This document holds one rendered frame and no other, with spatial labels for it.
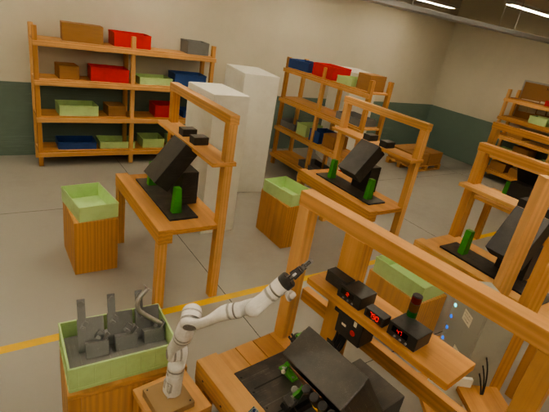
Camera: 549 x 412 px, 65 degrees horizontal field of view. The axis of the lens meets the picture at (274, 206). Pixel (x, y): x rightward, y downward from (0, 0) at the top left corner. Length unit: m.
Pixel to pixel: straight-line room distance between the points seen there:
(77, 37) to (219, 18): 2.77
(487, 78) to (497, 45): 0.84
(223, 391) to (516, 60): 11.47
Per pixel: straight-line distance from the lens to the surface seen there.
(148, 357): 2.82
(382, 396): 2.39
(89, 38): 7.93
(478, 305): 2.06
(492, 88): 13.08
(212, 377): 2.73
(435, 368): 2.19
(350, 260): 2.41
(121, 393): 2.91
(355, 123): 7.47
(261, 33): 9.70
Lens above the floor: 2.84
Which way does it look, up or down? 23 degrees down
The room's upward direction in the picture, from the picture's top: 10 degrees clockwise
